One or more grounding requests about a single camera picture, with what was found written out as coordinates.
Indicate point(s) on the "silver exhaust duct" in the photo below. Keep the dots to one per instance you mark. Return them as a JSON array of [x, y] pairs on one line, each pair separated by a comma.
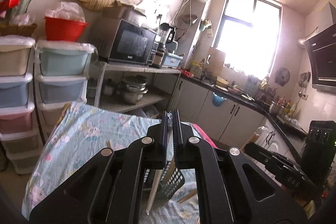
[[305, 40]]

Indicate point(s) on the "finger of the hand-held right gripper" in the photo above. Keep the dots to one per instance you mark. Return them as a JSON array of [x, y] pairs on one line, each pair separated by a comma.
[[258, 151]]

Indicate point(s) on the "yellow tray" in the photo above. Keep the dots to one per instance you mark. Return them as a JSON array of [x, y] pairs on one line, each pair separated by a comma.
[[221, 81]]

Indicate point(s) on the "kitchen window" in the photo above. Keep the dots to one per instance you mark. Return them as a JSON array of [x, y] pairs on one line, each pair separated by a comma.
[[244, 37]]

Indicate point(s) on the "group of condiment bottles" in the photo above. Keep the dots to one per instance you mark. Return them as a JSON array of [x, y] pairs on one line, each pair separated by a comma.
[[287, 108]]

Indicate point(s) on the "small lidded cooking pot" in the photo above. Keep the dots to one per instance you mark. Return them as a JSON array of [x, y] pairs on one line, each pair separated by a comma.
[[92, 87], [109, 87]]

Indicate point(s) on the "clear plastic bags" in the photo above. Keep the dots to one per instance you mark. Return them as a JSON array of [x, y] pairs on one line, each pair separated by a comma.
[[65, 11]]

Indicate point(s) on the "white kitchen cabinets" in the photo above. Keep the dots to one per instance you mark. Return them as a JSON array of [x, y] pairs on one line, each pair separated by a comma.
[[236, 119]]

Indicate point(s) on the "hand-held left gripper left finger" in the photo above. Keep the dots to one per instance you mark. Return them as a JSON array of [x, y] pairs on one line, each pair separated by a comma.
[[157, 153]]

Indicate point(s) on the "small steel countertop pot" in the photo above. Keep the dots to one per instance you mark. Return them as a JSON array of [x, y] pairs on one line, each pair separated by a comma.
[[276, 109]]

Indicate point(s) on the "stainless steel shelf rack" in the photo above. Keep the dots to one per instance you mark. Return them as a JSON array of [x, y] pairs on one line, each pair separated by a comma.
[[136, 68]]

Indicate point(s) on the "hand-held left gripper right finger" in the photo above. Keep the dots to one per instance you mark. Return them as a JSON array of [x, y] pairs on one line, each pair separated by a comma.
[[183, 153]]

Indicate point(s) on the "green wall-mounted holder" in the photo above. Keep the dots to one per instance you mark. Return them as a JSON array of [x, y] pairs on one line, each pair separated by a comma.
[[204, 26]]

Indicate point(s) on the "light blue small appliance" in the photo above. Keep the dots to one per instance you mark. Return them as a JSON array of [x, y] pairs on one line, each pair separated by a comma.
[[172, 45]]

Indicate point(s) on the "wooden cutting board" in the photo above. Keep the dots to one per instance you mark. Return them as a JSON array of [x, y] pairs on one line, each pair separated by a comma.
[[217, 57]]

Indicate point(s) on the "light blue lidded box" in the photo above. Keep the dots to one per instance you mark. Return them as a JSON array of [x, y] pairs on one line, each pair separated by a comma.
[[170, 60]]

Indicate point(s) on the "blue hanging bin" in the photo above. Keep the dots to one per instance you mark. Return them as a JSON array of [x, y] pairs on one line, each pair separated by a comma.
[[219, 101]]

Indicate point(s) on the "black kitchen countertop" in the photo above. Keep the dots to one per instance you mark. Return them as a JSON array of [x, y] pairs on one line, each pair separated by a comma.
[[287, 127]]

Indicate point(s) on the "light blue printed blanket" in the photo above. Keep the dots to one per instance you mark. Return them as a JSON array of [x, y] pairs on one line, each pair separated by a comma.
[[78, 134]]

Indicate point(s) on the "brown storage box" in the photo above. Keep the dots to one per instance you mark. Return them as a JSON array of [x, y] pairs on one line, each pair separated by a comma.
[[123, 12]]

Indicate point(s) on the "dark green utensil basket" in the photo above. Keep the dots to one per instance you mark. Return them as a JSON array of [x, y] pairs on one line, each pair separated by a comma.
[[172, 187]]

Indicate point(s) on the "pale green hanging bag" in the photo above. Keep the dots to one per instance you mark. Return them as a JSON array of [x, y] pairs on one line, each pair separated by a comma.
[[26, 1]]

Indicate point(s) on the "brown wicker basket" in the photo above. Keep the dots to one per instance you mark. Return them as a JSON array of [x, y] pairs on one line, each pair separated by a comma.
[[18, 29]]

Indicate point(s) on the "dark range hood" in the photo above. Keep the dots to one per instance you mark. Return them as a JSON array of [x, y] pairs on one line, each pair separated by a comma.
[[324, 61]]

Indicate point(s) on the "hanging kitchen utensils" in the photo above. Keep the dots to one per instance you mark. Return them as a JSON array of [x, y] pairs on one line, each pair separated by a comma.
[[304, 79]]

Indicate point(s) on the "black microwave oven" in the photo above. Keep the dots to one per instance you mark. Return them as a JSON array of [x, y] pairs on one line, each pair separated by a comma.
[[131, 43]]

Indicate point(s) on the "black blender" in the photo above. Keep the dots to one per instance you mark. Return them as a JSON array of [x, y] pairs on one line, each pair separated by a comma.
[[164, 35]]

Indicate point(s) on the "large stainless steel pot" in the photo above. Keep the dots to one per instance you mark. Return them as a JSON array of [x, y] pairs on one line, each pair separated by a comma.
[[132, 92]]

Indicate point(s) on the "red plastic basin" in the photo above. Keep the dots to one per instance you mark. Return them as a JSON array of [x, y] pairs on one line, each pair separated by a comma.
[[64, 29]]

